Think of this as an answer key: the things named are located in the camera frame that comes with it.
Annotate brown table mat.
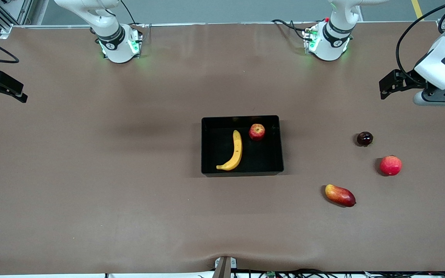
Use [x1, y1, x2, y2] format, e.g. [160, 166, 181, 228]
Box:
[0, 21, 445, 275]

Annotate black left arm base cables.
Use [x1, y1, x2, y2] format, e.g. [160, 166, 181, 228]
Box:
[272, 19, 312, 41]

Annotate small red yellow apple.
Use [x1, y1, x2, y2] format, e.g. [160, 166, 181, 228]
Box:
[249, 124, 266, 141]

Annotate red yellow mango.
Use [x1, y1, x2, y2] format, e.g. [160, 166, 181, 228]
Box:
[325, 184, 357, 208]

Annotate black right arm base cable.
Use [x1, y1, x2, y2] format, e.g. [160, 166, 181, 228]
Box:
[120, 0, 151, 29]

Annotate yellow banana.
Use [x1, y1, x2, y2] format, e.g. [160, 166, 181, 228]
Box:
[216, 130, 243, 171]

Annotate dark purple plum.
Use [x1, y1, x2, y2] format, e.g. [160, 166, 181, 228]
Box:
[357, 131, 374, 147]

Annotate metal camera post bracket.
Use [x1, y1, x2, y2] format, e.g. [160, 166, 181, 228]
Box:
[212, 256, 237, 278]

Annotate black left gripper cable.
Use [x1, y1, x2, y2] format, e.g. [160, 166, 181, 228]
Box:
[396, 0, 445, 87]

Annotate black rectangular plastic box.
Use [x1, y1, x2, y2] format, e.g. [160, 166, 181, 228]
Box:
[201, 115, 285, 177]

